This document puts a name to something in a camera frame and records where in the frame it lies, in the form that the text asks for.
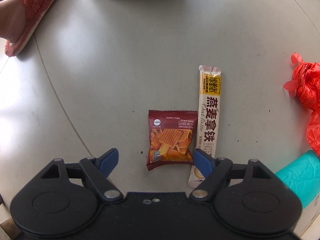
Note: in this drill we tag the person's bare foot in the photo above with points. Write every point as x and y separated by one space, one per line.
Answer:
13 19

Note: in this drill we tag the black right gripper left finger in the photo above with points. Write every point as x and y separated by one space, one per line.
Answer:
85 181

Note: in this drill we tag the red chips snack packet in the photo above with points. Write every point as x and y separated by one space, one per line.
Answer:
170 135

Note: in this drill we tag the red fluffy slipper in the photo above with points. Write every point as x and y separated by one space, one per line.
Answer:
35 10

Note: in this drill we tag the teal garbage bag roll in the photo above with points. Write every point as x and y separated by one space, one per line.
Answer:
302 177

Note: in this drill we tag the white oat latte sachet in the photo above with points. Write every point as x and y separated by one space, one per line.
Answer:
209 109

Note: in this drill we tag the red plastic bag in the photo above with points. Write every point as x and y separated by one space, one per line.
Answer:
305 86

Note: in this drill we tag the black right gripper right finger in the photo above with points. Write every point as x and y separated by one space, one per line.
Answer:
218 172

